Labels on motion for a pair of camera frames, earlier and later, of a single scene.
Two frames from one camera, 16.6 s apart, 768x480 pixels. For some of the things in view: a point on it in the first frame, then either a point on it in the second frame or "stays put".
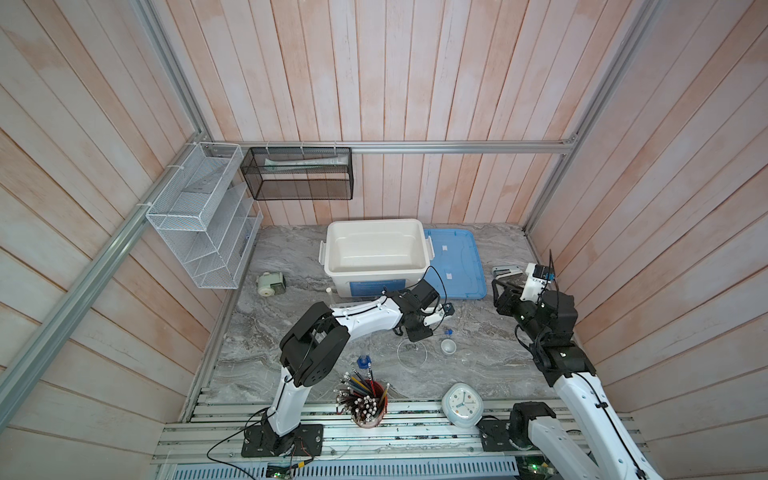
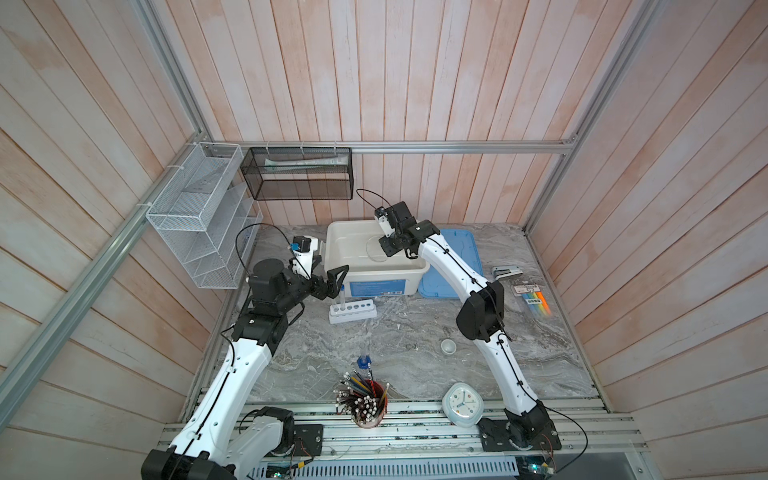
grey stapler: x=500 y=272 stays put
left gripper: x=425 y=331 → x=331 y=291
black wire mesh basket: x=299 y=173 stays put
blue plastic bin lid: x=455 y=255 stays put
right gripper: x=508 y=298 → x=388 y=249
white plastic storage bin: x=369 y=257 stays put
